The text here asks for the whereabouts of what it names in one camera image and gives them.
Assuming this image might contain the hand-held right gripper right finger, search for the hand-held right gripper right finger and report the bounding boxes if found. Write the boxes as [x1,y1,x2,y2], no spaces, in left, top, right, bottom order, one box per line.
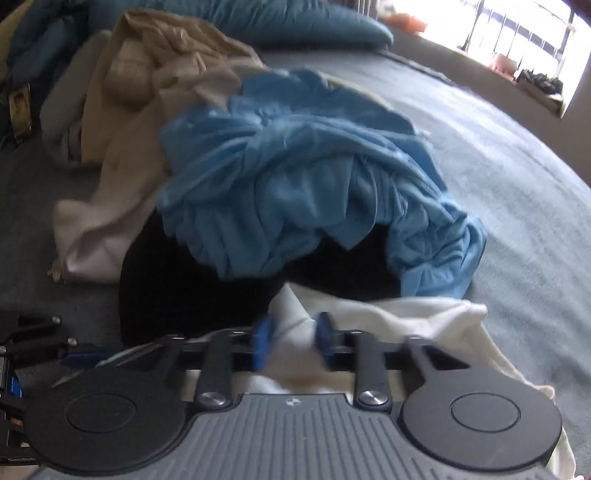
[315,312,478,409]

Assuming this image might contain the light blue garment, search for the light blue garment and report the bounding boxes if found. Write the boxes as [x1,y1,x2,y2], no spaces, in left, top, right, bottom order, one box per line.
[157,68,488,300]

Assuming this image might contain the window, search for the window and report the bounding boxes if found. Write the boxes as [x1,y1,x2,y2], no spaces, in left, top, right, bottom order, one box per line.
[369,0,583,116]

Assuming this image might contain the dark shoes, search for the dark shoes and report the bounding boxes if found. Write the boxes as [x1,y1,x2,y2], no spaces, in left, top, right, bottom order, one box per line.
[516,68,565,100]

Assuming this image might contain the beige garment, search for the beige garment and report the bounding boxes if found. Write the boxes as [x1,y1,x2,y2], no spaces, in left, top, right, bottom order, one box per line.
[53,9,271,283]

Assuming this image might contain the white sweatshirt with pink print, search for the white sweatshirt with pink print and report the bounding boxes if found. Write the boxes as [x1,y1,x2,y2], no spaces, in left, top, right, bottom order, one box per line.
[182,284,578,480]

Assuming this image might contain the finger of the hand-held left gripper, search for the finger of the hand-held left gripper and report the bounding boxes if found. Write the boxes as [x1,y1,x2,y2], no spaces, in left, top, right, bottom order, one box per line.
[0,315,122,369]

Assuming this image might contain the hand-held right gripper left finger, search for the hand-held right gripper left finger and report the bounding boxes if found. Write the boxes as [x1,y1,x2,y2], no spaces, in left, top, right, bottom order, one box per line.
[95,318,274,411]

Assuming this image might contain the black garment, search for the black garment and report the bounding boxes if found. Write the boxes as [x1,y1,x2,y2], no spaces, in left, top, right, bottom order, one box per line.
[119,210,402,347]

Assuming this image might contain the orange soft item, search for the orange soft item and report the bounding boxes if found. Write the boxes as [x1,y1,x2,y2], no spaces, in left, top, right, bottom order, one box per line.
[384,13,426,34]

